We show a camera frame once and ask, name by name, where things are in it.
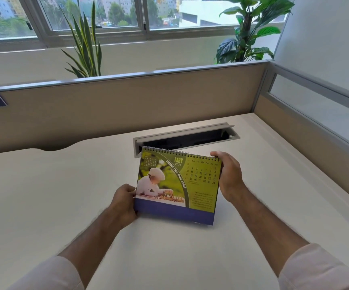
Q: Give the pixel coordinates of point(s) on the person's right hand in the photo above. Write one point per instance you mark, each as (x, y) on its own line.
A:
(230, 175)

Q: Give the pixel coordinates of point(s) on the person's left hand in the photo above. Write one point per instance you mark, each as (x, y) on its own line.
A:
(123, 205)

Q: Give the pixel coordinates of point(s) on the person's left thumb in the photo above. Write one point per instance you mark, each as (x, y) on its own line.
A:
(129, 187)

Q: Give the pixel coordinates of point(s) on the person's right thumb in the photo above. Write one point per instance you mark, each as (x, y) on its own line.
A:
(217, 154)

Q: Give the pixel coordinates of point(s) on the green spiral desk calendar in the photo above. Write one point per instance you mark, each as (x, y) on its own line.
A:
(177, 187)

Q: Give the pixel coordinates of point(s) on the person's left forearm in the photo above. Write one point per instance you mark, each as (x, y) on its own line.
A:
(94, 235)

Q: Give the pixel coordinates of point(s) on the person's right forearm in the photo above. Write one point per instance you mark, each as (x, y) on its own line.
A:
(278, 238)

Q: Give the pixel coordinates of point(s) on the beige desk partition panel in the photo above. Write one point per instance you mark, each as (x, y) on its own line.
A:
(123, 108)

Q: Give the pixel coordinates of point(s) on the glass side partition panel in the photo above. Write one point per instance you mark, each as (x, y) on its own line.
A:
(316, 117)

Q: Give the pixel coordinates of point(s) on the broad-leaf green plant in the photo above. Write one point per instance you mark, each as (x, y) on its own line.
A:
(248, 30)

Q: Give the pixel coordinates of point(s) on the spiky snake plant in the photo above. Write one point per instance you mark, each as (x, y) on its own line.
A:
(85, 45)

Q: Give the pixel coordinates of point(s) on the aluminium sliding window frame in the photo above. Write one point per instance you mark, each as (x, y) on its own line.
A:
(102, 27)

